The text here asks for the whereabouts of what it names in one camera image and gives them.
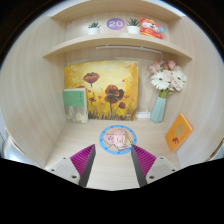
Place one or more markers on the round blue-rimmed cartoon mouse pad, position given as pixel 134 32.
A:
pixel 106 141

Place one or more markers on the white and pink flower bouquet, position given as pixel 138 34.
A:
pixel 166 78

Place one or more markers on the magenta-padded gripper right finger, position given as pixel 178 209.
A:
pixel 145 160

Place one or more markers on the green and white book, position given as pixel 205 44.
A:
pixel 75 105

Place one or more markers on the yellow poppy flower painting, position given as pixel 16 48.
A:
pixel 106 80

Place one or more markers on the white power strip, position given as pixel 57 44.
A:
pixel 143 115

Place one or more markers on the wooden shelf unit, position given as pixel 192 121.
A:
pixel 113 39

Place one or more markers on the pale teal faceted vase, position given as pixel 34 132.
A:
pixel 158 110

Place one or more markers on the pink computer mouse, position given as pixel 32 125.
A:
pixel 119 137

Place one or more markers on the orange book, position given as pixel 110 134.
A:
pixel 179 132

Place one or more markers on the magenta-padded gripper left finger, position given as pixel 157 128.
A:
pixel 81 160

